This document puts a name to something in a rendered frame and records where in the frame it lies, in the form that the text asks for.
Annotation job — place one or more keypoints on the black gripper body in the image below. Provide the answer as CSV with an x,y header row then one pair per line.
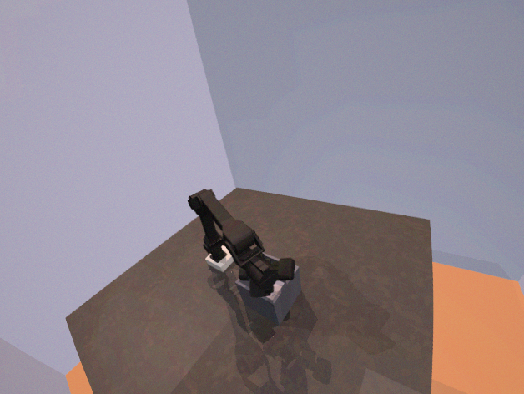
x,y
285,267

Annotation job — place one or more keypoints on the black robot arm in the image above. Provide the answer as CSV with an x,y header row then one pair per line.
x,y
237,237

